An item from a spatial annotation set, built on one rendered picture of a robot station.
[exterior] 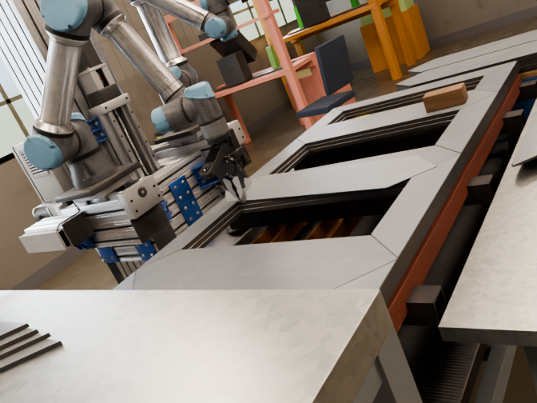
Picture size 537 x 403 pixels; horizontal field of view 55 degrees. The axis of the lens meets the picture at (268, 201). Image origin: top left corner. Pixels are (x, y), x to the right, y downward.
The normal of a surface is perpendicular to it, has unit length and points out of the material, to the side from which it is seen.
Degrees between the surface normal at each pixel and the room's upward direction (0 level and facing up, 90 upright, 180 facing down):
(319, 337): 0
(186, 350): 0
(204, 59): 90
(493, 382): 0
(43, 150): 96
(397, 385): 90
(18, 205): 90
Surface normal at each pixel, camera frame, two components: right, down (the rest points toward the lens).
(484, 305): -0.37, -0.87
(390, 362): 0.77, -0.11
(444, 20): -0.52, 0.47
